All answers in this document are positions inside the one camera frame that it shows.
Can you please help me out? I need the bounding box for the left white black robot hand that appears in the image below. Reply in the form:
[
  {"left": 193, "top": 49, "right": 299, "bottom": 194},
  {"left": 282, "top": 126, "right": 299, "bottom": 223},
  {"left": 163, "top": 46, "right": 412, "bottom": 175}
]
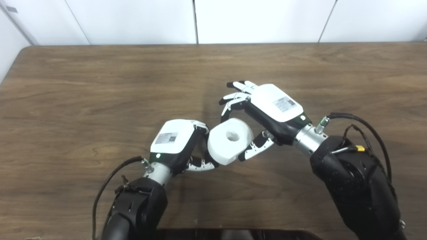
[{"left": 149, "top": 119, "right": 219, "bottom": 176}]

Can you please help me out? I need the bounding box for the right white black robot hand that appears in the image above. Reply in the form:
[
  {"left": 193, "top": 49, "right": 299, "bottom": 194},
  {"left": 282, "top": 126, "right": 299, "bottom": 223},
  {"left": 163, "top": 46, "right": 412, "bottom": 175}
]
[{"left": 219, "top": 80, "right": 313, "bottom": 162}]

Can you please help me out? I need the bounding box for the round white piece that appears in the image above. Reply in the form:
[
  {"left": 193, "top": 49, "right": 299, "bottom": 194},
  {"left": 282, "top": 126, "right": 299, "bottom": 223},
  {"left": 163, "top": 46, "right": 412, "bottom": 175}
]
[{"left": 207, "top": 118, "right": 254, "bottom": 166}]

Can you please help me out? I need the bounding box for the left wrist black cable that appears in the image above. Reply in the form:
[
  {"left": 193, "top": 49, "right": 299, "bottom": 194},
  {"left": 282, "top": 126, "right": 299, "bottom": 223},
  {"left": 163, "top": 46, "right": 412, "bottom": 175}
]
[{"left": 92, "top": 156, "right": 154, "bottom": 240}]

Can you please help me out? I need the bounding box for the right wrist thick black cable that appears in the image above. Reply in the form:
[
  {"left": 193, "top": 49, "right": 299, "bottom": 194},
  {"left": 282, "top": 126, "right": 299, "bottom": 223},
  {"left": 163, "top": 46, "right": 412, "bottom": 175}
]
[{"left": 315, "top": 113, "right": 393, "bottom": 182}]

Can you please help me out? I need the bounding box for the thin braided cable yellow tag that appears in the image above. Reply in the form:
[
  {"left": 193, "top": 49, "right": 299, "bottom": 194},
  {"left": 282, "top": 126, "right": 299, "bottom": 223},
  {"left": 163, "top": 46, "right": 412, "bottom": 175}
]
[{"left": 332, "top": 124, "right": 398, "bottom": 200}]

